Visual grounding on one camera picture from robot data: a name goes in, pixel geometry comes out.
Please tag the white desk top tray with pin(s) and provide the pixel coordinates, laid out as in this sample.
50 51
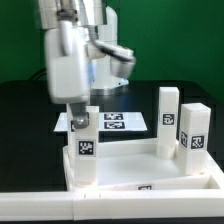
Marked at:
133 165

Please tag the white L-shaped fence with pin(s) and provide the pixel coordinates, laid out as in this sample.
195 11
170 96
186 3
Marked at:
90 205

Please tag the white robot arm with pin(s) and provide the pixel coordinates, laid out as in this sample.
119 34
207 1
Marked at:
87 15

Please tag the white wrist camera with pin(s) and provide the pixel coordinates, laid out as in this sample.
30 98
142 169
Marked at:
122 60

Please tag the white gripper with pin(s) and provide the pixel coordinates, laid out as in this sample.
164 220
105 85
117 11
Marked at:
67 70

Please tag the white marker sheet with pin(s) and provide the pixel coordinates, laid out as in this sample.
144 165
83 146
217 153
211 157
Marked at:
121 121

